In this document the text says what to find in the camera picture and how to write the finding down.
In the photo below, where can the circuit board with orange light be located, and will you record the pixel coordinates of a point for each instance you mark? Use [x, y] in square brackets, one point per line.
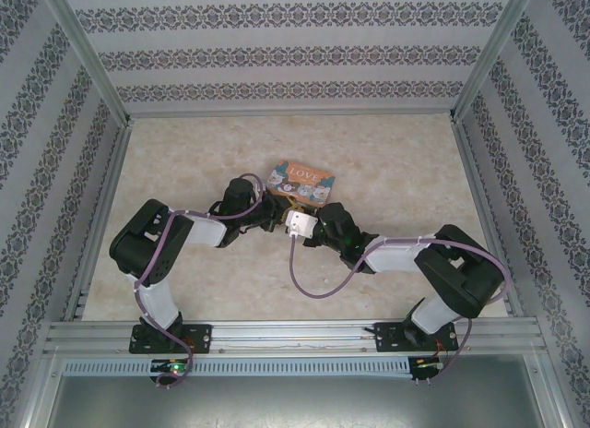
[426, 365]

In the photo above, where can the aluminium side rail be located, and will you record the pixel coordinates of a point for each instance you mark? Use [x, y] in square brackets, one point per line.
[103, 193]
[484, 193]

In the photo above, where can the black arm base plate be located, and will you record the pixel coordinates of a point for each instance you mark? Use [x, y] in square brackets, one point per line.
[200, 338]
[392, 338]

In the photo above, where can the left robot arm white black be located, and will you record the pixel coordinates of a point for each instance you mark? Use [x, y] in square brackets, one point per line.
[152, 234]

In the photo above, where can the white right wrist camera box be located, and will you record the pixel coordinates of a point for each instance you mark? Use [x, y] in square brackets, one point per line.
[300, 224]

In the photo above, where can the circuit board with green light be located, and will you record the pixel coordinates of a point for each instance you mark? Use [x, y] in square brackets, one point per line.
[173, 367]

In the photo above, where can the aluminium back rail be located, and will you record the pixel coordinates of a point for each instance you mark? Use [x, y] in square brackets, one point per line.
[290, 113]

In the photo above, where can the aluminium mounting rail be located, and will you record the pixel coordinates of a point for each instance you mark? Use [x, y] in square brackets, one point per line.
[286, 333]

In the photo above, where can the aluminium frame corner post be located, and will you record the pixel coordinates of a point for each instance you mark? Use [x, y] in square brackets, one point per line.
[495, 50]
[90, 54]

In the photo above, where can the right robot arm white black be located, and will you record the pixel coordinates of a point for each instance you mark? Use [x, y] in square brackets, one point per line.
[461, 271]

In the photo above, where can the grey metal sheet panel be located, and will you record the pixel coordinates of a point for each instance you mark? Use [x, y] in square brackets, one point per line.
[295, 402]

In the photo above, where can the orange cartoon tin box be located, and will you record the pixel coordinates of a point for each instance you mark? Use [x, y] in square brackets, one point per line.
[299, 181]

